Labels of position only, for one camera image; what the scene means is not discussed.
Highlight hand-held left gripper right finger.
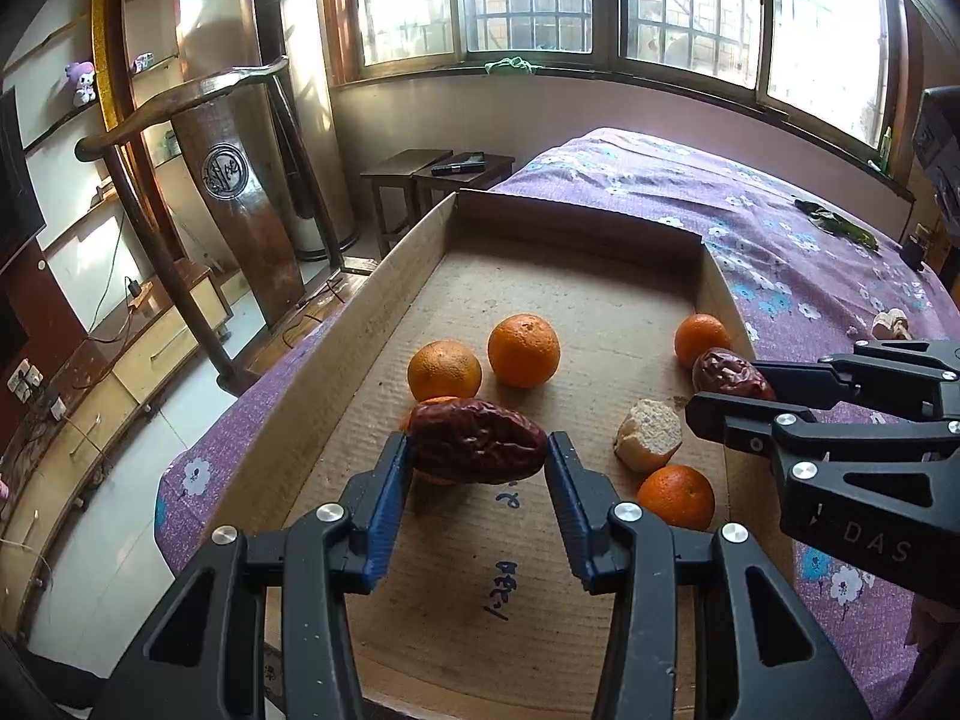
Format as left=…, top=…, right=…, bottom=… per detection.
left=545, top=431, right=875, bottom=720

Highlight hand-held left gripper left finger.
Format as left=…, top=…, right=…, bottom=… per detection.
left=90, top=431, right=413, bottom=720

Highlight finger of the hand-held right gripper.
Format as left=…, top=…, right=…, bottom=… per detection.
left=752, top=340, right=960, bottom=421
left=685, top=390, right=960, bottom=530

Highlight red date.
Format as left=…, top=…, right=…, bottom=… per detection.
left=409, top=397, right=548, bottom=485
left=691, top=347, right=777, bottom=402

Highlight small orange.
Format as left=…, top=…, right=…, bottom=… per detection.
left=637, top=464, right=716, bottom=531
left=400, top=394, right=460, bottom=487
left=673, top=313, right=732, bottom=368
left=407, top=340, right=483, bottom=402

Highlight small peeled sugarcane piece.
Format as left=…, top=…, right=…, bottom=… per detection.
left=615, top=400, right=683, bottom=475

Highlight large orange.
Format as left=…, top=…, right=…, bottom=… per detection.
left=487, top=313, right=562, bottom=389

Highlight cardboard box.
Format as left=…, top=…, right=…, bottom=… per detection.
left=199, top=187, right=800, bottom=717

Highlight green leaves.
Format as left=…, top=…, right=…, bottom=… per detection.
left=793, top=199, right=880, bottom=252

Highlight black jar with cork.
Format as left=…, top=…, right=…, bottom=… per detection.
left=900, top=223, right=931, bottom=271

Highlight purple floral bedsheet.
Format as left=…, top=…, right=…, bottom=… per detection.
left=154, top=127, right=960, bottom=720

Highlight wooden television cabinet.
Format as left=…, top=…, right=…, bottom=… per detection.
left=0, top=259, right=235, bottom=631

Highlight dark wooden stool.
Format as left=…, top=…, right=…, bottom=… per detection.
left=360, top=148, right=455, bottom=260
left=412, top=154, right=517, bottom=218

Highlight black remote control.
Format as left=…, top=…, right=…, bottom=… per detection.
left=430, top=152, right=487, bottom=177

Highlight white power strip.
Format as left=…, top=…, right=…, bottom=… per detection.
left=6, top=358, right=68, bottom=421

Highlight wooden chair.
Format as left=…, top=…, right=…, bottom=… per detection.
left=75, top=56, right=361, bottom=398

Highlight barred window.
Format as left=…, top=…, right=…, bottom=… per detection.
left=322, top=0, right=912, bottom=158

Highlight standing air conditioner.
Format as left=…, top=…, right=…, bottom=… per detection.
left=238, top=0, right=359, bottom=262

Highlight black television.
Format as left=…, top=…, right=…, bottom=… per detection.
left=0, top=86, right=47, bottom=275

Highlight purple plush toy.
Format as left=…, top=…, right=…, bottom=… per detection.
left=65, top=61, right=98, bottom=107

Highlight white wall shelf unit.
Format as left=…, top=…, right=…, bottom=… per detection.
left=0, top=0, right=185, bottom=263

